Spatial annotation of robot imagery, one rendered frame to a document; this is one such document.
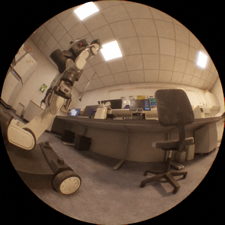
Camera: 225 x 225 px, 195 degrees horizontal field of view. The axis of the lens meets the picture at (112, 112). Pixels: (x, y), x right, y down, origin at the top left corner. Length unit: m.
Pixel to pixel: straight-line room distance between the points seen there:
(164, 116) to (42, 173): 0.85
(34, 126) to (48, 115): 0.13
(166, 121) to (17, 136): 0.96
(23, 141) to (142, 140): 1.83
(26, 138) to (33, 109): 2.25
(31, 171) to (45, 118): 0.34
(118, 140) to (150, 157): 0.94
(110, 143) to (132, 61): 2.57
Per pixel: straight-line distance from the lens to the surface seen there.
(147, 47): 2.34
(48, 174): 0.46
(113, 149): 1.79
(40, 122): 0.52
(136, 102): 1.41
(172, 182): 0.74
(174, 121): 0.59
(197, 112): 2.04
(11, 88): 2.91
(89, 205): 0.54
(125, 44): 2.26
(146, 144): 1.69
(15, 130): 0.49
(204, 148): 2.14
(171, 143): 0.61
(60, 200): 0.54
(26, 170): 0.45
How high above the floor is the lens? 0.46
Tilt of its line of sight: 24 degrees up
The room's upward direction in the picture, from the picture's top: 11 degrees clockwise
